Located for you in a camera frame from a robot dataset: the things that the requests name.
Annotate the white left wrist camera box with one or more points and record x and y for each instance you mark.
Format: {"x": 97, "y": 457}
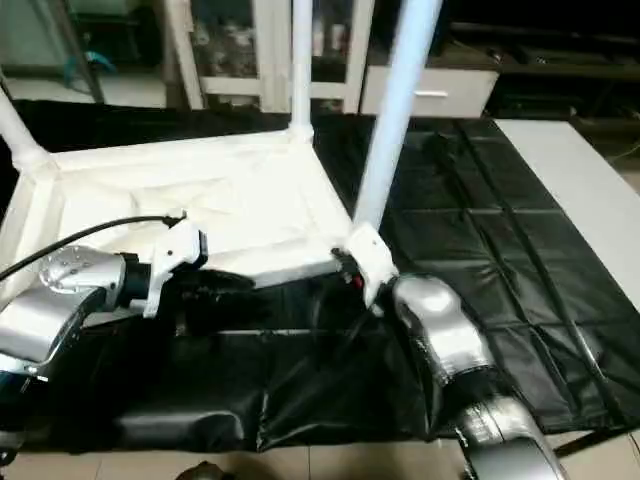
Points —
{"x": 175, "y": 255}

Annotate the black metal stand leg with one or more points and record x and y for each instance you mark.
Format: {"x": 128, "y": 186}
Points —
{"x": 590, "y": 442}

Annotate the blue floor stand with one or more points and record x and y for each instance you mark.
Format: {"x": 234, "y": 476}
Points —
{"x": 90, "y": 65}

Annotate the white plastic table leg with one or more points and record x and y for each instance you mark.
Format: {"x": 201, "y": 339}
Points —
{"x": 20, "y": 130}
{"x": 395, "y": 110}
{"x": 302, "y": 65}

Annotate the white drawer unit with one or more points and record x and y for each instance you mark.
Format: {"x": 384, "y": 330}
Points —
{"x": 440, "y": 92}

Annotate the dark low sideboard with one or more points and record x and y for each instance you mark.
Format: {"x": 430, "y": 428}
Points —
{"x": 560, "y": 60}

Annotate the black work mat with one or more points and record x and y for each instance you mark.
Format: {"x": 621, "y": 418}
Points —
{"x": 480, "y": 250}

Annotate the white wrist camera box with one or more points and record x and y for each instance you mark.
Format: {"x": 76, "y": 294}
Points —
{"x": 368, "y": 258}
{"x": 175, "y": 255}

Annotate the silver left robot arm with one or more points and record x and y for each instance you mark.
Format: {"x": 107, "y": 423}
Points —
{"x": 60, "y": 305}

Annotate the white glass-door cabinet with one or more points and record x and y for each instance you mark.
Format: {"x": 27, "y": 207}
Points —
{"x": 240, "y": 50}

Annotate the white flat board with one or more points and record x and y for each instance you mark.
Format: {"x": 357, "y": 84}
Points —
{"x": 585, "y": 190}

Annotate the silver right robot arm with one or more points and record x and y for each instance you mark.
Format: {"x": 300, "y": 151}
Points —
{"x": 450, "y": 340}

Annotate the white plastic table top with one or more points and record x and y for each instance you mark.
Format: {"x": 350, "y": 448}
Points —
{"x": 180, "y": 200}

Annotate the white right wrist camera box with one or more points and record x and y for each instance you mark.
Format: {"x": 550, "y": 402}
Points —
{"x": 368, "y": 258}

